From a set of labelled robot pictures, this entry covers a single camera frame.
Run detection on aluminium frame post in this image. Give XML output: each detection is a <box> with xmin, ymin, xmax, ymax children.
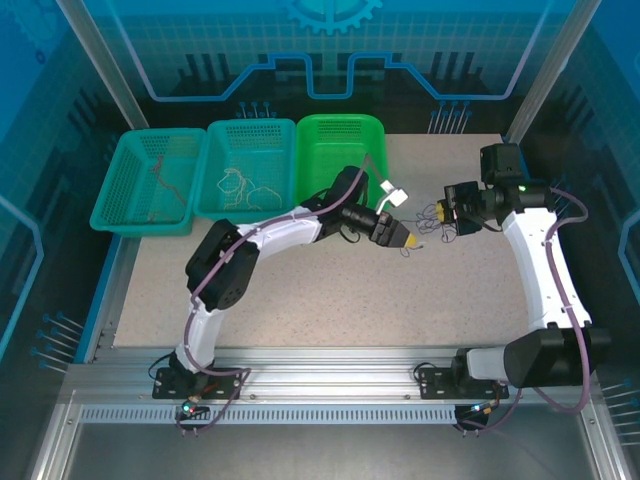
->
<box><xmin>503</xmin><ymin>0</ymin><xmax>604</xmax><ymax>154</ymax></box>
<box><xmin>54</xmin><ymin>0</ymin><xmax>151</xmax><ymax>133</ymax></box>

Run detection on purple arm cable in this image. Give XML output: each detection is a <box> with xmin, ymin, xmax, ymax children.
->
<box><xmin>174</xmin><ymin>152</ymin><xmax>392</xmax><ymax>437</ymax></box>
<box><xmin>458</xmin><ymin>187</ymin><xmax>595</xmax><ymax>435</ymax></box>

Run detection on green plastic basket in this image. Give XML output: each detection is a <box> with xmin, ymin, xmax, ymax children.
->
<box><xmin>293</xmin><ymin>113</ymin><xmax>392</xmax><ymax>225</ymax></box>

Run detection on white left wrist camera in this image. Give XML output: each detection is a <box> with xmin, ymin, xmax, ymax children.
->
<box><xmin>379</xmin><ymin>180</ymin><xmax>409</xmax><ymax>214</ymax></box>

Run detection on coloured wires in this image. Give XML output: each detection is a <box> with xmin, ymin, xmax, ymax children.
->
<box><xmin>414</xmin><ymin>201</ymin><xmax>459</xmax><ymax>244</ymax></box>

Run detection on thin white cable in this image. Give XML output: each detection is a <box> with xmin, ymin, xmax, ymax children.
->
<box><xmin>215</xmin><ymin>166</ymin><xmax>284</xmax><ymax>210</ymax></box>

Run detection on slotted grey cable duct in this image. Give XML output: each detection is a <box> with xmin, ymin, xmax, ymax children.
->
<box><xmin>79</xmin><ymin>405</ymin><xmax>459</xmax><ymax>426</ymax></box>

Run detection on thin black cable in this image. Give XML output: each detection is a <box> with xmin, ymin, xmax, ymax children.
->
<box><xmin>399</xmin><ymin>212</ymin><xmax>442</xmax><ymax>259</ymax></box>

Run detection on small connector with green light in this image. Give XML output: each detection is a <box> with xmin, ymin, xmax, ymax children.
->
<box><xmin>175</xmin><ymin>392</ymin><xmax>209</xmax><ymax>420</ymax></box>
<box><xmin>457</xmin><ymin>399</ymin><xmax>502</xmax><ymax>422</ymax></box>

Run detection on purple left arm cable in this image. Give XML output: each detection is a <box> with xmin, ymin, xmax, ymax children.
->
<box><xmin>174</xmin><ymin>152</ymin><xmax>392</xmax><ymax>437</ymax></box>

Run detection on metal frame tray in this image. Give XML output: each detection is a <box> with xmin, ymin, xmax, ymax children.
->
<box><xmin>27</xmin><ymin>389</ymin><xmax>634</xmax><ymax>480</ymax></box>

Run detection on aluminium mounting rail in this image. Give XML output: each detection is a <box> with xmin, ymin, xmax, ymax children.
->
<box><xmin>67</xmin><ymin>346</ymin><xmax>601</xmax><ymax>402</ymax></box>

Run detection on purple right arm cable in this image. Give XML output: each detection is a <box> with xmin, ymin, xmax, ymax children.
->
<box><xmin>458</xmin><ymin>187</ymin><xmax>595</xmax><ymax>435</ymax></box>

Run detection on narrow teal plastic basket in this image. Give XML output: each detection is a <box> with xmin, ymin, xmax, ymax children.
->
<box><xmin>192</xmin><ymin>118</ymin><xmax>297</xmax><ymax>226</ymax></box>

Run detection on wide teal plastic basket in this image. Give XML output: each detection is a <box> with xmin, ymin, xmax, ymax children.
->
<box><xmin>89</xmin><ymin>127</ymin><xmax>209</xmax><ymax>237</ymax></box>

